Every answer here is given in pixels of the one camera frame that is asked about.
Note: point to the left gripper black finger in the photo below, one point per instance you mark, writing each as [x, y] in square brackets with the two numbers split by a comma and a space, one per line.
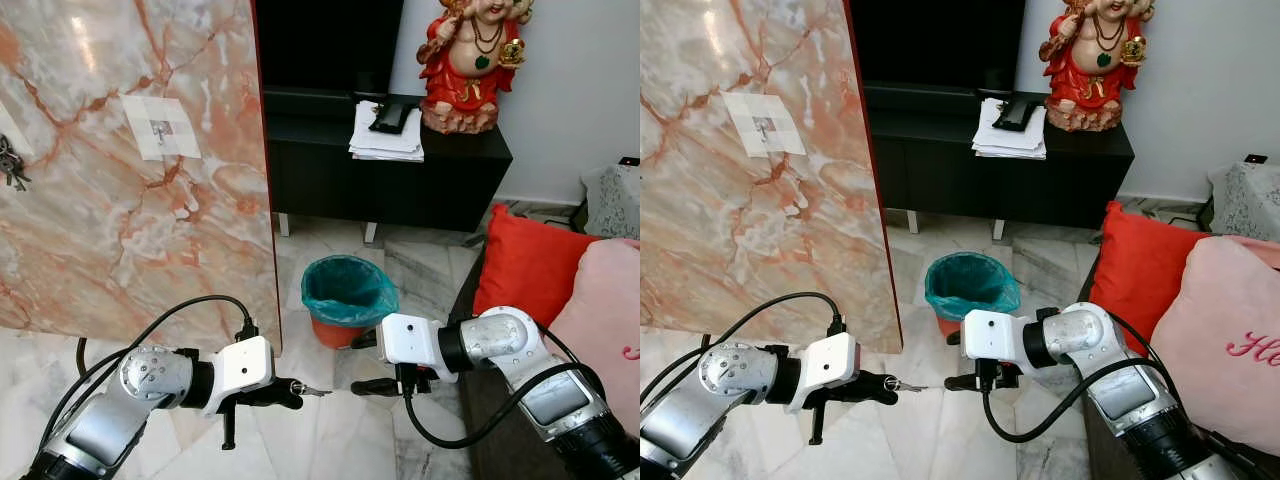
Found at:
[283, 401]
[285, 385]
[878, 381]
[876, 397]

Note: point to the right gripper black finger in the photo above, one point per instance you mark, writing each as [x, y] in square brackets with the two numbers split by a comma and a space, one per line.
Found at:
[954, 338]
[365, 340]
[375, 387]
[967, 381]

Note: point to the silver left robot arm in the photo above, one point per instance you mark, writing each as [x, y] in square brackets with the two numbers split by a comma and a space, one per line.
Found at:
[150, 375]
[735, 368]

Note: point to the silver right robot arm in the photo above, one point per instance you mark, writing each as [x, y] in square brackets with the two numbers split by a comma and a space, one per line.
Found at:
[1080, 330]
[500, 335]

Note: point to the orange bin teal liner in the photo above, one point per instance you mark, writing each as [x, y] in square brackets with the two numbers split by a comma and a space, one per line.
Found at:
[345, 290]
[968, 285]

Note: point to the dark sofa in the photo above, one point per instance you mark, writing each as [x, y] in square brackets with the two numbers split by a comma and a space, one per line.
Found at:
[1100, 445]
[480, 440]

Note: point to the black low console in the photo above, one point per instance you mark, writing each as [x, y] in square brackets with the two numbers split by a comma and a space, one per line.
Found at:
[1000, 180]
[400, 190]

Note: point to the red cushion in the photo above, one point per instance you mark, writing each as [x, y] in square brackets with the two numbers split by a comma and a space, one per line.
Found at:
[1140, 260]
[525, 265]

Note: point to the marble pattern folding table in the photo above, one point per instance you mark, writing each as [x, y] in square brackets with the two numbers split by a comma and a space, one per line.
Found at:
[760, 250]
[120, 230]

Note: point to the white paper stack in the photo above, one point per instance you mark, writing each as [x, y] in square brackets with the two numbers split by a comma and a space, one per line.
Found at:
[385, 150]
[1010, 147]

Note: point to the pink cushion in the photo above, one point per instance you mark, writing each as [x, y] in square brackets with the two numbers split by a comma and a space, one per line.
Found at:
[1230, 320]
[600, 310]

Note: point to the black flat tray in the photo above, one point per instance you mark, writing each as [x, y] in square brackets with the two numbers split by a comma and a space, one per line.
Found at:
[392, 118]
[1015, 115]

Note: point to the lace covered side table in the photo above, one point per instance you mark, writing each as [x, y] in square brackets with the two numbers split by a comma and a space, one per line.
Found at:
[615, 200]
[1250, 200]

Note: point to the red laughing buddha statue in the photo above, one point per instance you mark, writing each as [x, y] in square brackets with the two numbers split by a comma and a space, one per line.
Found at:
[1085, 80]
[465, 85]

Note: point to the black television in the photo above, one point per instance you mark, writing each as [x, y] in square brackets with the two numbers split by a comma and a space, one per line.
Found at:
[330, 40]
[935, 40]

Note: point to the large dark key bunch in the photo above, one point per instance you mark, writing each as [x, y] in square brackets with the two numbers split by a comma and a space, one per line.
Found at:
[10, 165]

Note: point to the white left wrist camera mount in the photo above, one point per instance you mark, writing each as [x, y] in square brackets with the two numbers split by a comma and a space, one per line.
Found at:
[245, 365]
[830, 360]

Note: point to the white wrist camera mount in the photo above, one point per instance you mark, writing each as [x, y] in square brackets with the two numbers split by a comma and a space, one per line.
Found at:
[410, 340]
[245, 365]
[830, 360]
[995, 335]

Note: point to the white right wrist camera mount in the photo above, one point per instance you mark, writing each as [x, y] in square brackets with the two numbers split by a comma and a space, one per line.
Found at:
[410, 340]
[995, 335]

